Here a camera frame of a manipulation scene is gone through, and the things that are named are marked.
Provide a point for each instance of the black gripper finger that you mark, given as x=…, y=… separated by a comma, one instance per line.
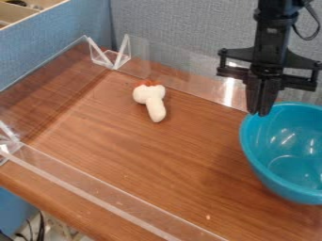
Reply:
x=253, y=91
x=272, y=88

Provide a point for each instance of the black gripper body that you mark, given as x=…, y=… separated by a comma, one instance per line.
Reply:
x=269, y=59

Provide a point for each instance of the white plush mushroom toy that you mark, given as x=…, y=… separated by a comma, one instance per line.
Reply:
x=149, y=93

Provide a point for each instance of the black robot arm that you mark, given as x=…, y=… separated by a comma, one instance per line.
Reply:
x=280, y=10

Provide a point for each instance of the blue plastic bowl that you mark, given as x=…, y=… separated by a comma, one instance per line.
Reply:
x=282, y=145

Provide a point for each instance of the clear acrylic back barrier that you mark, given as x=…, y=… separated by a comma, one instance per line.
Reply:
x=183, y=70

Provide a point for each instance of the clear acrylic barrier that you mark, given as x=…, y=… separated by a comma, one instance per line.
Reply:
x=19, y=66
x=105, y=195
x=183, y=70

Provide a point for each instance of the clear acrylic left barrier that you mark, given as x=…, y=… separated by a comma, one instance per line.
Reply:
x=19, y=66

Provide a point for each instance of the clear acrylic front barrier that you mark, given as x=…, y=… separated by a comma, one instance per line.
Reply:
x=105, y=195

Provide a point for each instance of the wooden shelf box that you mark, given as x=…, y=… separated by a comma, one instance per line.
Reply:
x=16, y=11

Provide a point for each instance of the clear acrylic corner bracket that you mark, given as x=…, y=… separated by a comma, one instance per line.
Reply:
x=107, y=58

